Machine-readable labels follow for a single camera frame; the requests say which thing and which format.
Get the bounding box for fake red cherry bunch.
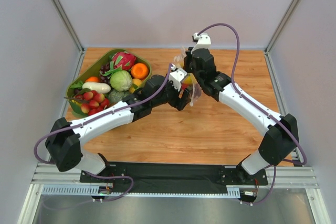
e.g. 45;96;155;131
72;90;110;116

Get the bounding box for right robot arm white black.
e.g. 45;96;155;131
183;47;299;182

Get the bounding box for fake white radish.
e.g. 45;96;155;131
82;82;111;94

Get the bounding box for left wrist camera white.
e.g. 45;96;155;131
168;68;187;91

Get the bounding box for fake red apple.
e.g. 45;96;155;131
181;83;191;90

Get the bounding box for fake green cabbage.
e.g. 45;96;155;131
110;70;132;92

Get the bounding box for fake yellow fruit in bin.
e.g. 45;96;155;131
130;78;142;91

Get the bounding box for fake orange persimmon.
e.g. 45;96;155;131
131;63;150;80

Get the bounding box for clear zip top bag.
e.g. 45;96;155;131
173;47;202;106

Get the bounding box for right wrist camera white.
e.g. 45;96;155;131
191;33;212;52

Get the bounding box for fake yellow lemon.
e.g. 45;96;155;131
183;73;197;85

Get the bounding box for olive green plastic bin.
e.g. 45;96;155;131
66;48;152;118

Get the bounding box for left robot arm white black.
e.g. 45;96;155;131
45;75;193;175

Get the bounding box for fake small orange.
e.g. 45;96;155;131
85;76;100;83

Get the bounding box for black base mat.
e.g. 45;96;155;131
78;160;269;194

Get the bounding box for fake pink dragon fruit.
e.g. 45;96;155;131
110;51;136;70

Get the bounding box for fake broccoli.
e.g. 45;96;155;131
107;89;130;104

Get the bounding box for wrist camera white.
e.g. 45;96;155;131
191;33;212;52
168;68;187;91

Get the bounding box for fake dark grapes in bin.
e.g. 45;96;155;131
98;62;111;84

